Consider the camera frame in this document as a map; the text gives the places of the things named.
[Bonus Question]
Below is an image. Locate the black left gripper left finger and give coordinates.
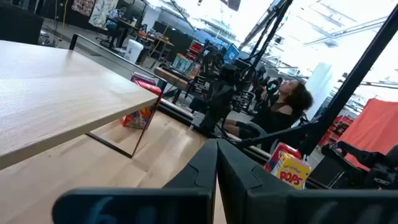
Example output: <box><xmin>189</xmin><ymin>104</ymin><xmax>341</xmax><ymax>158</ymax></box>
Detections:
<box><xmin>52</xmin><ymin>139</ymin><xmax>218</xmax><ymax>224</ymax></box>

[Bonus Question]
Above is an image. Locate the yellow Corn Pops cereal box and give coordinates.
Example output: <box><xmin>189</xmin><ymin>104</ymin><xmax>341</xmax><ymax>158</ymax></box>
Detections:
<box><xmin>271</xmin><ymin>152</ymin><xmax>312</xmax><ymax>190</ymax></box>

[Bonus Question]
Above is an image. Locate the wooden workbench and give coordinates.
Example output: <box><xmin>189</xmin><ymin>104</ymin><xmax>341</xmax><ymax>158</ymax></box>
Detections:
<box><xmin>153</xmin><ymin>66</ymin><xmax>191</xmax><ymax>91</ymax></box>

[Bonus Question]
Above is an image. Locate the light wooden table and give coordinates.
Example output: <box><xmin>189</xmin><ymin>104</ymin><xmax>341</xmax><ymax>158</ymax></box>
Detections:
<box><xmin>0</xmin><ymin>33</ymin><xmax>168</xmax><ymax>170</ymax></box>

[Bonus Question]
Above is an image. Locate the seated person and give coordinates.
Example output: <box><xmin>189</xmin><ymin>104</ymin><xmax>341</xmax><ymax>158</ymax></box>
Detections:
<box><xmin>223</xmin><ymin>80</ymin><xmax>314</xmax><ymax>141</ymax></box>

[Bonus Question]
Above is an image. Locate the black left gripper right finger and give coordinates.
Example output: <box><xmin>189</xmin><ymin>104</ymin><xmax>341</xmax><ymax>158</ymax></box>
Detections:
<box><xmin>217</xmin><ymin>139</ymin><xmax>398</xmax><ymax>224</ymax></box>

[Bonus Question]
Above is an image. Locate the black equipment mount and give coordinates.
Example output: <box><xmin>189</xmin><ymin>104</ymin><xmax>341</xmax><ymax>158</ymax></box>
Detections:
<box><xmin>321</xmin><ymin>141</ymin><xmax>398</xmax><ymax>190</ymax></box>

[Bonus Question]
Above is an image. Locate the red Froot Loops cereal box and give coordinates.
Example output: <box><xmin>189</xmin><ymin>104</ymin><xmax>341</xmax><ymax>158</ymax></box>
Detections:
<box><xmin>120</xmin><ymin>80</ymin><xmax>163</xmax><ymax>130</ymax></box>

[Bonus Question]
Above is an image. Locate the blue-lit computer monitor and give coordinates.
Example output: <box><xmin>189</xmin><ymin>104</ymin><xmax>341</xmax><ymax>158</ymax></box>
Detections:
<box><xmin>223</xmin><ymin>43</ymin><xmax>241</xmax><ymax>65</ymax></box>

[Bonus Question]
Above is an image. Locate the black frame post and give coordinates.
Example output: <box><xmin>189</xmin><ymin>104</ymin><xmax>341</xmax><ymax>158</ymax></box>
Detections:
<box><xmin>298</xmin><ymin>4</ymin><xmax>398</xmax><ymax>156</ymax></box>

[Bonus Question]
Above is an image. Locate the black cabinet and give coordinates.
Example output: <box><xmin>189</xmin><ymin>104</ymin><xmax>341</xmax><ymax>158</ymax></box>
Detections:
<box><xmin>0</xmin><ymin>2</ymin><xmax>45</xmax><ymax>46</ymax></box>

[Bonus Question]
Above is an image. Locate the person at distant desk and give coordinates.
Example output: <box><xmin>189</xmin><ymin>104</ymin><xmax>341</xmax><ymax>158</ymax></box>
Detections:
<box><xmin>104</xmin><ymin>6</ymin><xmax>128</xmax><ymax>32</ymax></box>

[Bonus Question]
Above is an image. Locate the black overhead frame beam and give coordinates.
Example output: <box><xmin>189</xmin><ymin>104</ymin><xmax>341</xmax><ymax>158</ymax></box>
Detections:
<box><xmin>238</xmin><ymin>0</ymin><xmax>295</xmax><ymax>51</ymax></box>

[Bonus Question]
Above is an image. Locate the red cloth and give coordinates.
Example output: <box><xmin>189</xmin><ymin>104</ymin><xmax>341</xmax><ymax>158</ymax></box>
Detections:
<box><xmin>337</xmin><ymin>98</ymin><xmax>398</xmax><ymax>172</ymax></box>

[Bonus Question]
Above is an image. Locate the white bucket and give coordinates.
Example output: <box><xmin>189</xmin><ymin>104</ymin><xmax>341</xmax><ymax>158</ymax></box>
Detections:
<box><xmin>124</xmin><ymin>39</ymin><xmax>144</xmax><ymax>64</ymax></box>

